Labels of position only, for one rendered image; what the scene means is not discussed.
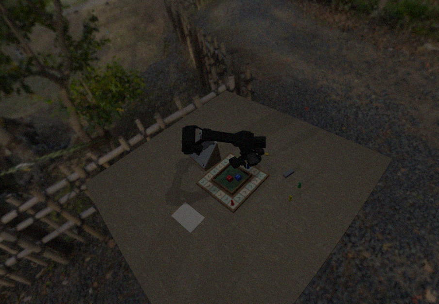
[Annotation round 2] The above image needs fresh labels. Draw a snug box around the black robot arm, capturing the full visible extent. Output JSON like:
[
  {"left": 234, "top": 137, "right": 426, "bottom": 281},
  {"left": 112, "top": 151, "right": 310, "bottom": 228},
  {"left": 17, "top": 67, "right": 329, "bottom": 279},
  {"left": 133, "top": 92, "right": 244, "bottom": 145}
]
[{"left": 181, "top": 125, "right": 266, "bottom": 167}]

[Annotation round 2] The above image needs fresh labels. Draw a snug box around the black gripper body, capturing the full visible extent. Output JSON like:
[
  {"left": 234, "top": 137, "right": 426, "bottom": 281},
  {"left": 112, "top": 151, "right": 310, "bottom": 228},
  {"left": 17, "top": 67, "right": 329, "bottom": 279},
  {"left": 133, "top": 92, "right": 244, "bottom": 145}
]
[{"left": 229, "top": 148, "right": 264, "bottom": 169}]

